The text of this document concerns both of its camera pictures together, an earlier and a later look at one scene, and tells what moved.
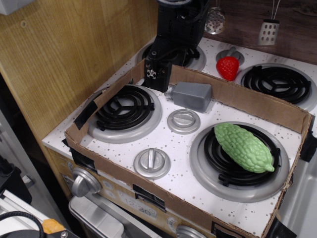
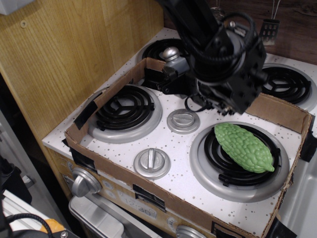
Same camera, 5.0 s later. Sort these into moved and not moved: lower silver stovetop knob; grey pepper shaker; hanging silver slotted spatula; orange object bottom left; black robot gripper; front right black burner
Moved: black robot gripper; grey pepper shaker
Not moved: hanging silver slotted spatula; front right black burner; lower silver stovetop knob; orange object bottom left
